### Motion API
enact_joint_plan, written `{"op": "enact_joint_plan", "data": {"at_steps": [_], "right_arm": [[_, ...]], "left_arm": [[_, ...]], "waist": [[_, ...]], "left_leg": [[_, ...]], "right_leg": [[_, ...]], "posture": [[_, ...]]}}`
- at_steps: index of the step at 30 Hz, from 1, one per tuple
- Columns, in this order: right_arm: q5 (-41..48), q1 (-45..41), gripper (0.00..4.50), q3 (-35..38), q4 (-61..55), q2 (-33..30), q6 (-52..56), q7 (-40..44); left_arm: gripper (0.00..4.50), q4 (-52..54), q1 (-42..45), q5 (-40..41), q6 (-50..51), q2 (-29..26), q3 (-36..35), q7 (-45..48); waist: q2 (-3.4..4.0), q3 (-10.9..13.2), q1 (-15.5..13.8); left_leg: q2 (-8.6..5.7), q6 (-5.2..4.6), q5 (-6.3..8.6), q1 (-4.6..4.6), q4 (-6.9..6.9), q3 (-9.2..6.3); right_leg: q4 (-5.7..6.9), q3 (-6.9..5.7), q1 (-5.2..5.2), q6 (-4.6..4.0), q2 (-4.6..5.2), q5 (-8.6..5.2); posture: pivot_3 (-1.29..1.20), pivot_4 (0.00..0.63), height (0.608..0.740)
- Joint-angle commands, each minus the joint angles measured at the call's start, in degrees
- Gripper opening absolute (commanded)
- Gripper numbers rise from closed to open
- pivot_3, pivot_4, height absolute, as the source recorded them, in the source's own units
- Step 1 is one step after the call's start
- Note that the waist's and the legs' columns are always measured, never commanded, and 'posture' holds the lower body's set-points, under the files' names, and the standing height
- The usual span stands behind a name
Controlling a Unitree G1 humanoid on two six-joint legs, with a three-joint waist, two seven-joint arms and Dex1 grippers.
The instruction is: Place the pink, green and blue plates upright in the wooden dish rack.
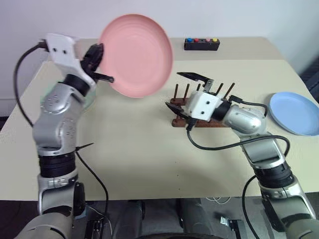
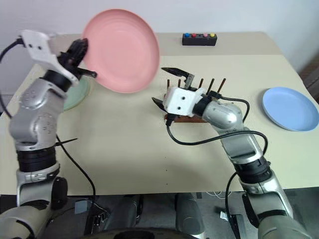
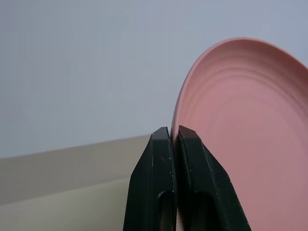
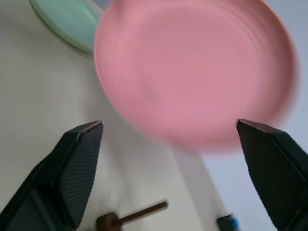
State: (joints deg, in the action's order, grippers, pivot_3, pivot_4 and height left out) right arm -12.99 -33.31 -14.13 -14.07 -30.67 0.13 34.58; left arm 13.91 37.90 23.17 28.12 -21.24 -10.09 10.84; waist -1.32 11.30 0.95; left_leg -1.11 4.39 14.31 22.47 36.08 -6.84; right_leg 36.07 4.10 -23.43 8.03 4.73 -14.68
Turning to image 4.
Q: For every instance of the brown wooden stick tool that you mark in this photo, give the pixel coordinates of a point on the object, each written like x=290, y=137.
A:
x=130, y=216

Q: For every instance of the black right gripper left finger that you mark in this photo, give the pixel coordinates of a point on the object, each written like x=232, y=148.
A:
x=72, y=173

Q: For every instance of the green plate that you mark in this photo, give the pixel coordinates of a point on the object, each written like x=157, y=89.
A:
x=69, y=24

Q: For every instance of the black and blue object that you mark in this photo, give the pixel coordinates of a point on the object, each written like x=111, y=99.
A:
x=228, y=222

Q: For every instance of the pink plate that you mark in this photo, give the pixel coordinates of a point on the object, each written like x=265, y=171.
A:
x=195, y=72

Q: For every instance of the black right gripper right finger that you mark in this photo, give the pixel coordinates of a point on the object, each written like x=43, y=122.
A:
x=274, y=173

